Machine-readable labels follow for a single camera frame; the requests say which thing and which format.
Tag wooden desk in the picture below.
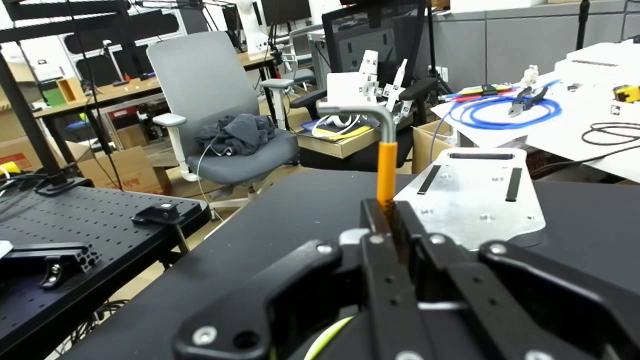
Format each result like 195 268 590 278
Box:
30 50 277 124

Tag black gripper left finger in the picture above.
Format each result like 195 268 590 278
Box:
172 198 430 360

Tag blue coiled cable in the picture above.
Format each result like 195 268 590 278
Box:
448 79 566 132

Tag dark gray clothing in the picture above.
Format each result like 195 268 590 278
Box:
195 112 281 160

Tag gray partition wall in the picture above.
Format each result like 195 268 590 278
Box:
430 0 640 86

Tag white side table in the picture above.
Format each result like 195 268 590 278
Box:
428 41 640 186

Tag black perforated breadboard table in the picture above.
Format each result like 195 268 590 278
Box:
0 184 214 360

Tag black extrusion bracket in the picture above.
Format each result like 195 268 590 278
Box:
0 241 100 290

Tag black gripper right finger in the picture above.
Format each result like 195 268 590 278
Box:
390 201 640 360

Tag aluminum mounting plate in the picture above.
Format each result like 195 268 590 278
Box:
393 147 548 255

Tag green plastic cup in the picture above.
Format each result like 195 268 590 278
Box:
303 315 356 360

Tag black looped cable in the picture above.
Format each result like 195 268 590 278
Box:
581 121 640 148

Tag brown cardboard box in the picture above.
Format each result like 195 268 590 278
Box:
76 145 168 197
410 118 464 177

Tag black metal frame stand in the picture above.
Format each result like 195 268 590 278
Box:
0 0 185 198

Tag black pliers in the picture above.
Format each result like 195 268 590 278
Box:
506 83 554 121

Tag yellow tool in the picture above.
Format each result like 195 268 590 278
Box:
610 83 640 106

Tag orange handled hex key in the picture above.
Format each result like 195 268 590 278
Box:
314 100 400 211

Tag black mesh office chair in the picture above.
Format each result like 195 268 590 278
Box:
290 3 437 124

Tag white mechanical device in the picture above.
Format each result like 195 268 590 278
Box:
324 48 410 131

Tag gray office chair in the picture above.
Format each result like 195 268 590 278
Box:
145 31 303 190

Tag black clamp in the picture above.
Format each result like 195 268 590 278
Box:
131 201 186 230

